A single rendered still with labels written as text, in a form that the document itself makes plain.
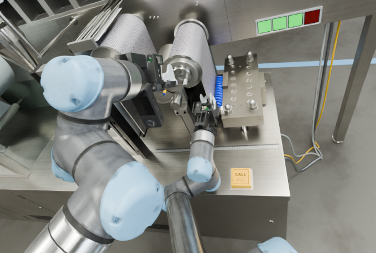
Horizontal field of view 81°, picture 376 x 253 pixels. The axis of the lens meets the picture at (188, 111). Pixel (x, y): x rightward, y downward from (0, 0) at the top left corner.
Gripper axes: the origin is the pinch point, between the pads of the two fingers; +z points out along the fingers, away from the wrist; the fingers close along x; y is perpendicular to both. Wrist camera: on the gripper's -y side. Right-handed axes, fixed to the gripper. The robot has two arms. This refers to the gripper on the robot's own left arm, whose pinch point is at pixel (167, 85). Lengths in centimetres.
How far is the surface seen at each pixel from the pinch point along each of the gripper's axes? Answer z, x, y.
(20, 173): 20, 97, -34
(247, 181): 19.4, -16.9, -37.5
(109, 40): 11.3, 24.0, 18.7
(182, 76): 16.4, 0.9, 2.6
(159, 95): 23.5, 14.1, -3.4
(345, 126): 122, -79, -45
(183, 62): 14.2, -0.9, 6.8
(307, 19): 47, -45, 18
